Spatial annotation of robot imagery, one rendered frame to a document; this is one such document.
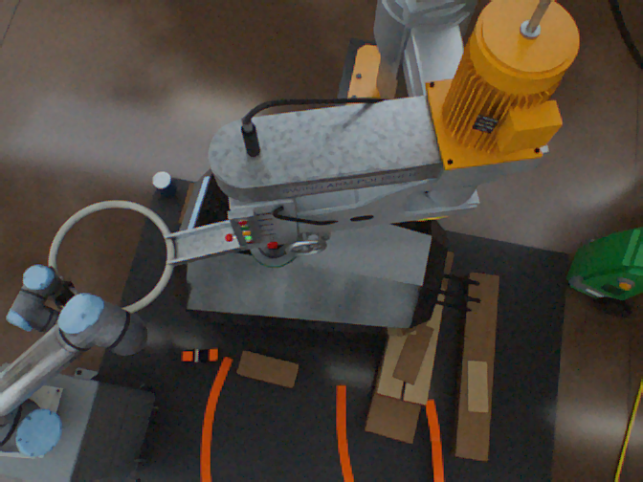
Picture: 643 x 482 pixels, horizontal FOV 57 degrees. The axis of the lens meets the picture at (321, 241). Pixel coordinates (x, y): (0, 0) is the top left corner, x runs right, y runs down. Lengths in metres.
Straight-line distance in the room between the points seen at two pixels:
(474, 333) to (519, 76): 2.01
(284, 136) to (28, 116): 2.59
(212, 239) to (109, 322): 0.82
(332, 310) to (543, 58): 1.51
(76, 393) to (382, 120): 1.57
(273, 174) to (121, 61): 2.54
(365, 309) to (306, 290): 0.27
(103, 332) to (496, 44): 1.22
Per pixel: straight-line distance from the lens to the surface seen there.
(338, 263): 2.47
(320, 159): 1.68
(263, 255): 2.46
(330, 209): 1.95
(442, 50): 2.17
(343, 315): 2.58
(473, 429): 3.17
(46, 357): 1.84
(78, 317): 1.69
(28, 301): 2.25
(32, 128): 4.03
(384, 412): 3.08
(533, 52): 1.44
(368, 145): 1.70
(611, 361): 3.59
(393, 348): 3.01
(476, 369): 3.18
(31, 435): 2.19
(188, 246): 2.46
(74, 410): 2.53
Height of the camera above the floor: 3.21
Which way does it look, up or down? 72 degrees down
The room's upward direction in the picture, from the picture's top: 1 degrees clockwise
